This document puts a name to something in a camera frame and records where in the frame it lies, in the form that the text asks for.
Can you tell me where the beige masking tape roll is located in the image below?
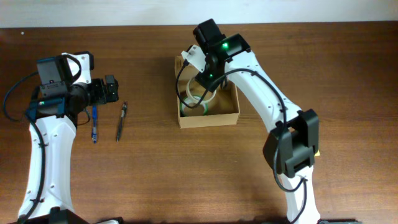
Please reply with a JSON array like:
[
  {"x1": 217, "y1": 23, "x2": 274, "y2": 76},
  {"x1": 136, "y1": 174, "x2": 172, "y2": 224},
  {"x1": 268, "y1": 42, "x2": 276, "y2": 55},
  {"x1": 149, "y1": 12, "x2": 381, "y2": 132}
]
[{"x1": 185, "y1": 77, "x2": 216, "y2": 105}]

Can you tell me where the green tape roll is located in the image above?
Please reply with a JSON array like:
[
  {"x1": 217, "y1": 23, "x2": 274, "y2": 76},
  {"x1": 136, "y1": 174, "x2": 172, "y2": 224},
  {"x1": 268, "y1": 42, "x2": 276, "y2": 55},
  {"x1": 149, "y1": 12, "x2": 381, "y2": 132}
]
[{"x1": 180, "y1": 96, "x2": 208, "y2": 116}]

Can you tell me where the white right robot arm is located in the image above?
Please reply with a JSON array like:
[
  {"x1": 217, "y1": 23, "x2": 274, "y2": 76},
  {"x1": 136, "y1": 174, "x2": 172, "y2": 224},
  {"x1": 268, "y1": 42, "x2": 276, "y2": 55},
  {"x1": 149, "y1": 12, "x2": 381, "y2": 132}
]
[{"x1": 187, "y1": 19, "x2": 320, "y2": 223}]

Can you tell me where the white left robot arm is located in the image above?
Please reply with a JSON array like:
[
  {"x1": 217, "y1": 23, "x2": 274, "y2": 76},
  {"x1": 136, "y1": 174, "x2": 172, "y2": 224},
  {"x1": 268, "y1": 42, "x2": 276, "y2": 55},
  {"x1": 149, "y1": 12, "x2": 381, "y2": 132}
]
[{"x1": 17, "y1": 51, "x2": 119, "y2": 223}]

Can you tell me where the blue pen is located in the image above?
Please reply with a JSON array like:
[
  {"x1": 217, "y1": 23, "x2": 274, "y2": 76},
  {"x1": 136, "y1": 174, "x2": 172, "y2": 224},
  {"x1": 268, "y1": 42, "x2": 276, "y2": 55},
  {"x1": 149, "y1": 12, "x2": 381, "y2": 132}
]
[{"x1": 91, "y1": 105, "x2": 98, "y2": 144}]

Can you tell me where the black pen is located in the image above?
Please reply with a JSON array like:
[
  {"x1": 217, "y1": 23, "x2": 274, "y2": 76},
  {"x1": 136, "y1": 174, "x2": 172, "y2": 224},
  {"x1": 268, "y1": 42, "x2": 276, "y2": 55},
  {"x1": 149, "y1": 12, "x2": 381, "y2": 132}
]
[{"x1": 116, "y1": 101, "x2": 127, "y2": 142}]

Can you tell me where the open cardboard box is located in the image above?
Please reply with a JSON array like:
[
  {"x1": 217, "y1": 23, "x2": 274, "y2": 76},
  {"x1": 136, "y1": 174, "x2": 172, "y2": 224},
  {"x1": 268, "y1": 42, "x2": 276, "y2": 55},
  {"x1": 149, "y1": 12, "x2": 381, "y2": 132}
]
[{"x1": 177, "y1": 65, "x2": 240, "y2": 129}]

